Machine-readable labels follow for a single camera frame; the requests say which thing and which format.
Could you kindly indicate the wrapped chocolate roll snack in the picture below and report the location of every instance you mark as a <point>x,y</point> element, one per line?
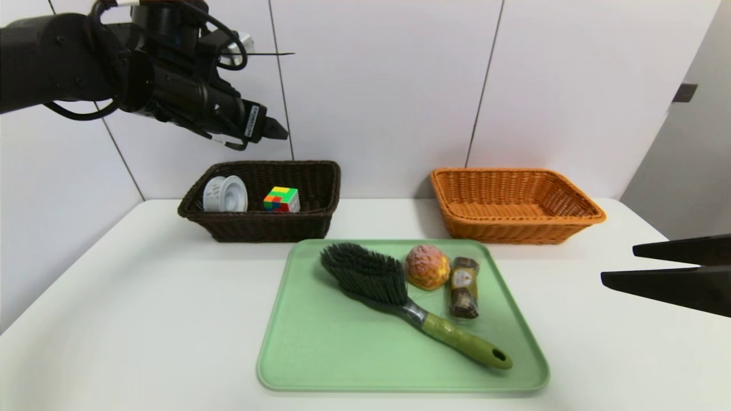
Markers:
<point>464,285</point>

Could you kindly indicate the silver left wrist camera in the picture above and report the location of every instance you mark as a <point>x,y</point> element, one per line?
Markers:
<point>243,45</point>

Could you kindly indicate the round golden bread bun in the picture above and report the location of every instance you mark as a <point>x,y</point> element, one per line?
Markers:
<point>427,267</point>

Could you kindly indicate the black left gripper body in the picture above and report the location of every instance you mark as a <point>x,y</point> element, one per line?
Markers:
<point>253,121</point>

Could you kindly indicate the dark brown wicker basket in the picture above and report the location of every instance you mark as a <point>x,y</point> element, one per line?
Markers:
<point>268,228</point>

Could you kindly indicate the colourful puzzle cube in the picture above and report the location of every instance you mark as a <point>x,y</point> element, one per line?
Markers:
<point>282,198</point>

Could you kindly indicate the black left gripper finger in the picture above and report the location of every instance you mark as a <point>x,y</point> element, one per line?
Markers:
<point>274,131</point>

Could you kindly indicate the light green plastic tray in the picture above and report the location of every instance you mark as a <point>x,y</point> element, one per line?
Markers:
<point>342,354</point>

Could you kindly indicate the orange wicker basket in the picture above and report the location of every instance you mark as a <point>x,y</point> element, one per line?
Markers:
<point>514,231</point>

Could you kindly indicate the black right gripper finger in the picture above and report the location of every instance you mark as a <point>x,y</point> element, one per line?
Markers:
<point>697,251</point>
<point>679,288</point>

